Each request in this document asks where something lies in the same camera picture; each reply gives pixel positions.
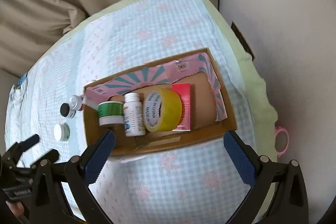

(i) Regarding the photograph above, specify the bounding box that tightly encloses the pale green cream jar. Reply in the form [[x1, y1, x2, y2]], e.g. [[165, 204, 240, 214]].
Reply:
[[54, 123, 70, 141]]

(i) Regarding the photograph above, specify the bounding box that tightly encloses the black cap white bottle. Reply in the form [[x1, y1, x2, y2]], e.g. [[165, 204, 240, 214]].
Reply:
[[60, 103, 76, 119]]

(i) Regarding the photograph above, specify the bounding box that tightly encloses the red silver jar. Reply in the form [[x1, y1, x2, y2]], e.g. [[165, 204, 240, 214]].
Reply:
[[69, 94, 84, 111]]

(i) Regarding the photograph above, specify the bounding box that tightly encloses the person left hand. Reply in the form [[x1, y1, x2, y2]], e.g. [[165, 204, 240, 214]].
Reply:
[[6, 201, 25, 218]]

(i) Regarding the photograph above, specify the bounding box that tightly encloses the pink hand mirror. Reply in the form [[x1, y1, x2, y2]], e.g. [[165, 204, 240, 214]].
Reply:
[[274, 126, 289, 158]]

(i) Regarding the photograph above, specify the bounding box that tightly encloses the pale green mattress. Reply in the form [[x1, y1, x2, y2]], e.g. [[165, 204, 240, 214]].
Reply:
[[63, 0, 279, 162]]

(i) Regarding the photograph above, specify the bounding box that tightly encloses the blue checkered floral blanket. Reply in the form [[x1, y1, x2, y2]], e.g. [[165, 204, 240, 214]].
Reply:
[[4, 0, 259, 224]]

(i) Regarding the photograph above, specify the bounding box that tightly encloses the blue patterned cloth item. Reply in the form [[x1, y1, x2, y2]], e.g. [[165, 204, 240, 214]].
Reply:
[[13, 73, 28, 89]]

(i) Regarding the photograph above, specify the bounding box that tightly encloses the green white jar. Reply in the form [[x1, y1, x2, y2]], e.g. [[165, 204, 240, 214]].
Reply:
[[97, 101, 123, 126]]

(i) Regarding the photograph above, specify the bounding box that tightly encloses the white pill bottle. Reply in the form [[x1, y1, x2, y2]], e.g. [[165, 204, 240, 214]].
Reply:
[[123, 93, 146, 137]]

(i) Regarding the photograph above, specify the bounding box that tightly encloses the cardboard box pink lining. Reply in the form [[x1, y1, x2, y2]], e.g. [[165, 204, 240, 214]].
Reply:
[[83, 48, 237, 156]]

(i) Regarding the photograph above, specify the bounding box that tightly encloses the yellow tape roll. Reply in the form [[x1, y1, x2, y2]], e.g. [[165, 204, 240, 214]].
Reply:
[[143, 89, 182, 132]]

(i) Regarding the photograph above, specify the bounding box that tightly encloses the red pink box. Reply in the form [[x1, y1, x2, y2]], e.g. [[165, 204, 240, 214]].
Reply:
[[172, 83, 191, 131]]

